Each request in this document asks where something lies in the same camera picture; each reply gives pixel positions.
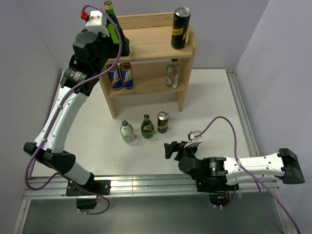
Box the green bottle front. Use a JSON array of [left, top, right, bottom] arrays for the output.
[[104, 0, 124, 50]]

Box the green bottle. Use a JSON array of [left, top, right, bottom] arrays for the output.
[[104, 0, 124, 50], [141, 114, 155, 139]]

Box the clear glass bottle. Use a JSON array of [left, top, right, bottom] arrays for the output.
[[120, 120, 135, 142], [165, 58, 180, 88]]

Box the black yellow Schweppes can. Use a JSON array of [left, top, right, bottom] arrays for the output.
[[171, 7, 191, 49]]

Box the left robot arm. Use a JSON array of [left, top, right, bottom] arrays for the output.
[[23, 29, 122, 195]]

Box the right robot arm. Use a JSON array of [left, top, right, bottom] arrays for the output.
[[164, 141, 305, 193]]

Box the wooden two-tier shelf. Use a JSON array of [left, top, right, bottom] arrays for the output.
[[99, 13, 197, 118]]

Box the right Red Bull can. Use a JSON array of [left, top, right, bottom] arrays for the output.
[[119, 62, 134, 89]]

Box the red bull can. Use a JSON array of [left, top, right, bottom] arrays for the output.
[[107, 65, 123, 91], [119, 62, 134, 89]]

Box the left Red Bull can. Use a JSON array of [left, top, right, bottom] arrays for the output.
[[107, 65, 123, 91]]

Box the green bottle rear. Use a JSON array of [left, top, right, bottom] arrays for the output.
[[141, 114, 155, 139]]

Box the aluminium front rail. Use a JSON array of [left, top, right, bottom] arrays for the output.
[[24, 173, 280, 198]]

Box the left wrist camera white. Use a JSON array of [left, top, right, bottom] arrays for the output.
[[80, 10, 110, 37]]

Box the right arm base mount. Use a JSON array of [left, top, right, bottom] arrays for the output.
[[196, 180, 239, 209]]

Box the aluminium side rail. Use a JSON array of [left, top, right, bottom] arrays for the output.
[[226, 69, 260, 156]]

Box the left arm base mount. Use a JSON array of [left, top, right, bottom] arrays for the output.
[[65, 180, 111, 212]]

